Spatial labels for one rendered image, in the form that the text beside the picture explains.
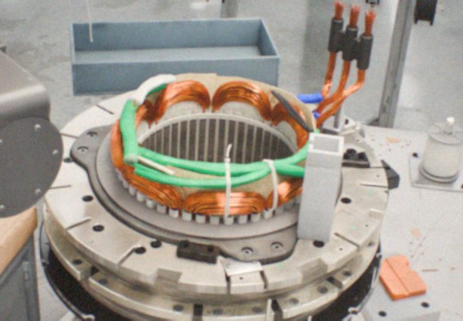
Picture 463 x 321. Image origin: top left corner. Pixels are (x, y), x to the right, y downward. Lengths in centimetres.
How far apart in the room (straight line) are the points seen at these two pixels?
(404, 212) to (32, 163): 95
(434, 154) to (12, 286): 75
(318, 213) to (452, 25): 307
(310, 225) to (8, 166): 37
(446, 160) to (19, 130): 103
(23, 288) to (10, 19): 275
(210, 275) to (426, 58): 283
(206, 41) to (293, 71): 210
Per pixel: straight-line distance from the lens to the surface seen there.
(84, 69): 110
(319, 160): 75
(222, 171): 77
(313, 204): 77
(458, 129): 145
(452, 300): 125
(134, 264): 76
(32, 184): 49
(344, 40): 86
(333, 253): 79
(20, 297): 92
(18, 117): 46
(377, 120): 275
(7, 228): 85
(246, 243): 78
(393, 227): 135
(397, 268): 124
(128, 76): 111
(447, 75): 344
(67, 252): 83
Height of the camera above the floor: 159
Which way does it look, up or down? 34 degrees down
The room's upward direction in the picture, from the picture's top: 4 degrees clockwise
